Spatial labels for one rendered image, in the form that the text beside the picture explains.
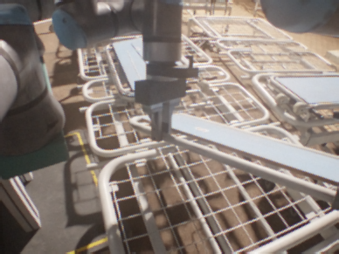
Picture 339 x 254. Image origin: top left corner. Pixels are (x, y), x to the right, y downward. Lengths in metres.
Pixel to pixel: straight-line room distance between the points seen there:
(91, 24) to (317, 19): 0.42
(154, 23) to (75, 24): 0.16
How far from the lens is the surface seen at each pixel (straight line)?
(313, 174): 0.52
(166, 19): 0.53
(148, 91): 0.52
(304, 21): 0.29
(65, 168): 1.22
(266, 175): 0.48
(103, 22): 0.57
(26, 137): 0.54
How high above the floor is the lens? 1.20
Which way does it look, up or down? 40 degrees down
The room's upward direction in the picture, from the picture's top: 4 degrees clockwise
